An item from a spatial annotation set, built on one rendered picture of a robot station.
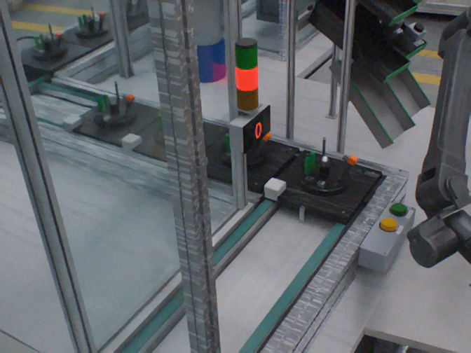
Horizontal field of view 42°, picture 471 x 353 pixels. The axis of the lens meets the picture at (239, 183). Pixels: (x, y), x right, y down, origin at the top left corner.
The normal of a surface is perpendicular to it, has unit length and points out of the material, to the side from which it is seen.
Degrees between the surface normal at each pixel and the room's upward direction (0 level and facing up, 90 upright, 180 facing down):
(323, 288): 0
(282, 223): 0
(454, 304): 0
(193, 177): 90
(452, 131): 39
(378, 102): 45
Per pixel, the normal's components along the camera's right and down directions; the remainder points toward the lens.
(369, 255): -0.52, 0.51
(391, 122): 0.51, -0.32
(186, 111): 0.85, 0.28
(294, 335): -0.04, -0.82
